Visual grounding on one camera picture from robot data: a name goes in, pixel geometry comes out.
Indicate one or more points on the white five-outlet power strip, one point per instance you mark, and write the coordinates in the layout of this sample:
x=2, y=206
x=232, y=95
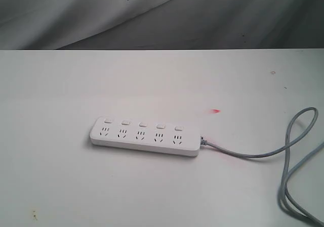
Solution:
x=145, y=135

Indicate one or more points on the grey backdrop cloth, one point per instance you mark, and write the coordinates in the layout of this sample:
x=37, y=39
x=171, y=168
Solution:
x=160, y=24

